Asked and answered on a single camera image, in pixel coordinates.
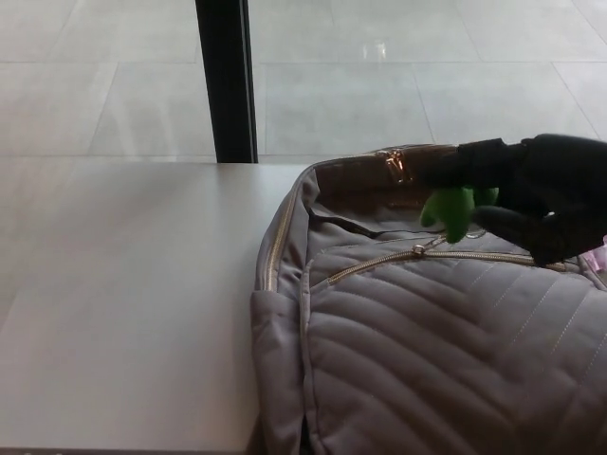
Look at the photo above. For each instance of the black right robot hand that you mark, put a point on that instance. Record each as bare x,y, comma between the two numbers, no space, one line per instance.
555,189

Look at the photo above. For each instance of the grey quilted backpack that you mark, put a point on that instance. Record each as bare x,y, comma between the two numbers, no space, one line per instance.
408,341

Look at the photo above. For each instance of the pink transparent bottle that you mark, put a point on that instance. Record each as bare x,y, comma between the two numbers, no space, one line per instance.
598,258

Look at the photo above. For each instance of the black window frame post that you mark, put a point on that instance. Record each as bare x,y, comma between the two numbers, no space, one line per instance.
227,85

